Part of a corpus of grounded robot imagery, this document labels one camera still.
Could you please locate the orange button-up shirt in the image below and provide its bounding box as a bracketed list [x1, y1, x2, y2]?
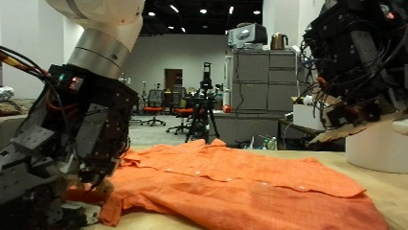
[62, 138, 391, 230]

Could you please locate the orange seat office chair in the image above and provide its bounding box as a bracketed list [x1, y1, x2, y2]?
[165, 85, 195, 135]
[139, 89, 169, 127]

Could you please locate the grey sofa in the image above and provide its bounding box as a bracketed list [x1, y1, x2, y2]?
[0, 113, 30, 151]

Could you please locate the brown cushion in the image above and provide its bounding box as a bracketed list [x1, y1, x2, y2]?
[0, 99, 30, 117]

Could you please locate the copper kettle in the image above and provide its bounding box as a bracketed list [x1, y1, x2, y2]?
[268, 32, 291, 51]

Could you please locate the silver crumpled bag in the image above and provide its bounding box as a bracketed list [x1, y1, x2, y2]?
[0, 86, 16, 102]

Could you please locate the white cardboard box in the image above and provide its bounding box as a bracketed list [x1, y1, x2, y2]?
[292, 95, 327, 131]

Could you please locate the grey filing cabinet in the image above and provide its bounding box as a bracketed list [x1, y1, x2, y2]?
[224, 48, 307, 115]

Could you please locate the brown door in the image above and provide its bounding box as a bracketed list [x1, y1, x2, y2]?
[163, 68, 183, 92]

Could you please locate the white boxy monitor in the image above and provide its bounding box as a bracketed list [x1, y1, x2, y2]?
[227, 22, 268, 50]

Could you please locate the black side table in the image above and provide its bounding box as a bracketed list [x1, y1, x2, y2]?
[276, 117, 347, 151]

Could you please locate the white round plant pot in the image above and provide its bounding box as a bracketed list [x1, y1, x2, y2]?
[344, 119, 408, 175]

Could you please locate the grey low counter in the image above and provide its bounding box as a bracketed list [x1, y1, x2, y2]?
[208, 109, 284, 149]

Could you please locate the orange black cable bundle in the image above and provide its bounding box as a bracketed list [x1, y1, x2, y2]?
[0, 45, 58, 84]

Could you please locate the black camera tripod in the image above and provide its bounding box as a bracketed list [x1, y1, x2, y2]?
[183, 61, 222, 145]

